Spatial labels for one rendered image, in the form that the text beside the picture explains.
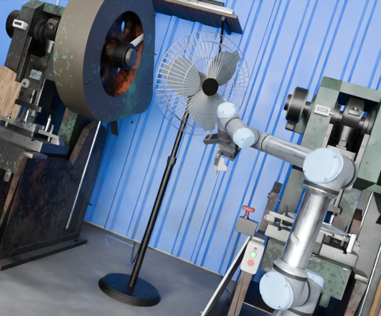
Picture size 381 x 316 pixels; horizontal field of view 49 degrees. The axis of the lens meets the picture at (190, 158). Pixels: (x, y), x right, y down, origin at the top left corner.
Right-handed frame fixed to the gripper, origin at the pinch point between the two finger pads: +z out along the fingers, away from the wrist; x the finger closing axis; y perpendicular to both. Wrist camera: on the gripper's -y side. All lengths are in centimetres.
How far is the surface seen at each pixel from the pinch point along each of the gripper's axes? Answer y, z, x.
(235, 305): 27, 47, -40
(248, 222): 18.2, 25.7, -8.5
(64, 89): -95, -5, 3
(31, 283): -75, 59, -76
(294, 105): 16, 0, 50
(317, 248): 51, 35, -1
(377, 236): 84, 141, 92
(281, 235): 33.1, 36.8, -1.1
